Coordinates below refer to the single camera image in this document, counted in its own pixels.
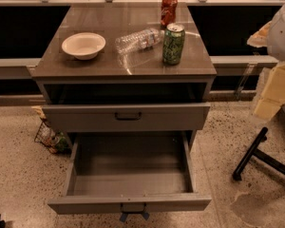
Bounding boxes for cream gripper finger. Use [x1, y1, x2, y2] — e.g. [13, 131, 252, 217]
[247, 22, 271, 48]
[253, 62, 285, 120]

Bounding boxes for green soda can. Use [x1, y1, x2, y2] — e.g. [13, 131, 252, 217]
[162, 23, 185, 65]

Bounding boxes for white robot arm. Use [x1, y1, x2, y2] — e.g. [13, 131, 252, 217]
[247, 4, 285, 121]

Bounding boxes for red crushed soda can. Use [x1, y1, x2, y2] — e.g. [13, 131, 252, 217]
[161, 0, 178, 27]

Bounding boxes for closed grey middle drawer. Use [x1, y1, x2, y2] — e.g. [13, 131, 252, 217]
[43, 103, 210, 132]

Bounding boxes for open grey bottom drawer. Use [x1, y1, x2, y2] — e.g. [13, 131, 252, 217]
[48, 132, 211, 215]

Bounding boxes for black stand leg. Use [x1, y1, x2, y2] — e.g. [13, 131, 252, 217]
[232, 127, 285, 181]

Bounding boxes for clear plastic water bottle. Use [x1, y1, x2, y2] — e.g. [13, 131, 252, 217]
[115, 28, 163, 54]

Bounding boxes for white paper bowl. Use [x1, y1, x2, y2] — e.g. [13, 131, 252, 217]
[62, 32, 105, 60]

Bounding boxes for wire basket with bottles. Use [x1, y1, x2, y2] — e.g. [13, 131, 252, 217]
[34, 122, 71, 154]

